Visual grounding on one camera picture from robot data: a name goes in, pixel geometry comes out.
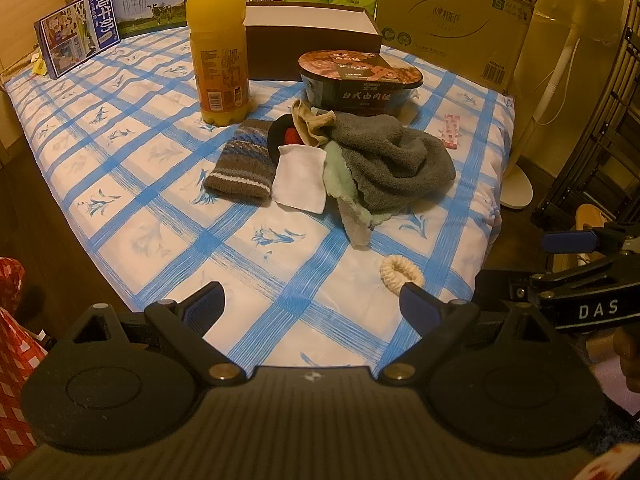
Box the cream hair scrunchie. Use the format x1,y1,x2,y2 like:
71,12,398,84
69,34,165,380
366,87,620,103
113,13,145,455
380,255,425,296

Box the light green cloth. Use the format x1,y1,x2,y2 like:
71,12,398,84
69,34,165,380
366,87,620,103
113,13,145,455
323,141,398,249

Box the striped brown knit hat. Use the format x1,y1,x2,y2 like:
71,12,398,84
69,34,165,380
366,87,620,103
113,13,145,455
204,119,276,203

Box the grey fluffy towel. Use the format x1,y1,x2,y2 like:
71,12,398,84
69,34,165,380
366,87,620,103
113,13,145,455
331,112,456,211

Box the white cloth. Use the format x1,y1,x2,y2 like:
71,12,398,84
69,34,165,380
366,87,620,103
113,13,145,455
271,144,326,214

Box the beige sock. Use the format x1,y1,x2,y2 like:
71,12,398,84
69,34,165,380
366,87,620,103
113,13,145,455
291,100,336,148

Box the dark metal rack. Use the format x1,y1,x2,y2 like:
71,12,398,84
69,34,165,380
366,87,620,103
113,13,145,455
530,0,639,231

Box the red checked bag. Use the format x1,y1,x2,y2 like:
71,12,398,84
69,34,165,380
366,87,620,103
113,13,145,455
0,257,47,472

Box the pink small packet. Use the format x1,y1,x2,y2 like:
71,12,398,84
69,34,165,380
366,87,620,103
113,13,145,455
440,114,460,150

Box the blue white checked bedspread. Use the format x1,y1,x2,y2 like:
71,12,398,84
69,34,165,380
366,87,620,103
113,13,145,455
3,24,516,378

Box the black round red item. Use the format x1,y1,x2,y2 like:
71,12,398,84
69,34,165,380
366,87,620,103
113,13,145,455
267,114,303,165

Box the white standing fan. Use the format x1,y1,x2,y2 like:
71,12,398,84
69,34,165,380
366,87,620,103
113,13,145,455
500,0,629,209

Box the large brown cardboard box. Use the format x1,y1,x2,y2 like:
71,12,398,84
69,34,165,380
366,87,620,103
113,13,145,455
375,0,535,93

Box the black instant rice bowl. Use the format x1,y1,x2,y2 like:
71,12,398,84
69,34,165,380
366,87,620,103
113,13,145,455
298,50,423,116

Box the brown open cardboard box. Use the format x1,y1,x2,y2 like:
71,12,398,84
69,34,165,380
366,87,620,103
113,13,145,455
245,2,382,81

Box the orange juice bottle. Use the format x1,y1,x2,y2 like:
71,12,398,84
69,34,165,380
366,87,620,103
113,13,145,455
186,0,250,127

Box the cow picture milk box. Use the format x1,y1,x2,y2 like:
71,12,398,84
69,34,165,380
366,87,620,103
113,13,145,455
113,0,186,38

